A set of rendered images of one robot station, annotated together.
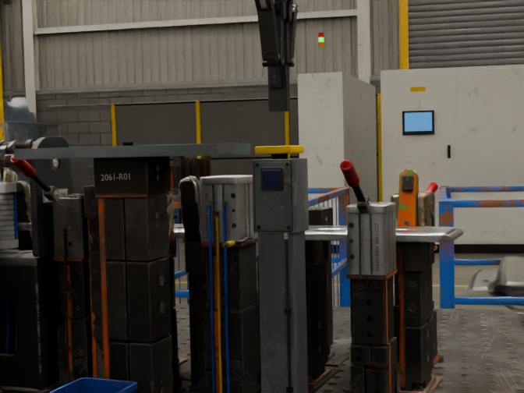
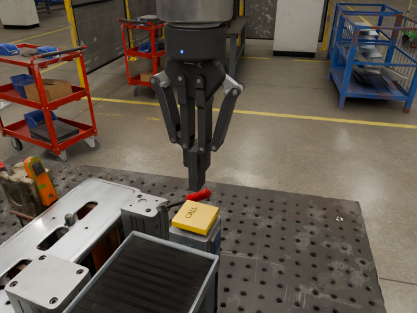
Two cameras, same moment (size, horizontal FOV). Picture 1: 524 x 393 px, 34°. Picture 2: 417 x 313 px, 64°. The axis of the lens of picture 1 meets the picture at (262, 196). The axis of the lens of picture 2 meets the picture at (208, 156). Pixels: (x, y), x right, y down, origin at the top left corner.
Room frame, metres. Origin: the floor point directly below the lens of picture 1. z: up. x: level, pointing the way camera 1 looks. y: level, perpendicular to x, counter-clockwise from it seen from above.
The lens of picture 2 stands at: (1.31, 0.39, 1.51)
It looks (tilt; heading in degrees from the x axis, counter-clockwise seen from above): 30 degrees down; 270
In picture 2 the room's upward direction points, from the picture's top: straight up
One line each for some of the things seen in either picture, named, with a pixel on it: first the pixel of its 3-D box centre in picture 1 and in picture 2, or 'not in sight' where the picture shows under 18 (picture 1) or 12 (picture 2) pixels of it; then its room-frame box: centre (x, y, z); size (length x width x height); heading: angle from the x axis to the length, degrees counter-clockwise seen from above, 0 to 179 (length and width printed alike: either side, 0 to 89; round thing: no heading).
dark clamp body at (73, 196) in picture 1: (81, 294); not in sight; (1.63, 0.35, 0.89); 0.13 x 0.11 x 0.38; 159
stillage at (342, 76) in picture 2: not in sight; (372, 58); (-0.77, -3.93, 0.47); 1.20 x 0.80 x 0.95; 79
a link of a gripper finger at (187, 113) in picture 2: (280, 30); (187, 110); (1.34, -0.03, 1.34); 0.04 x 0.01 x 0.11; 68
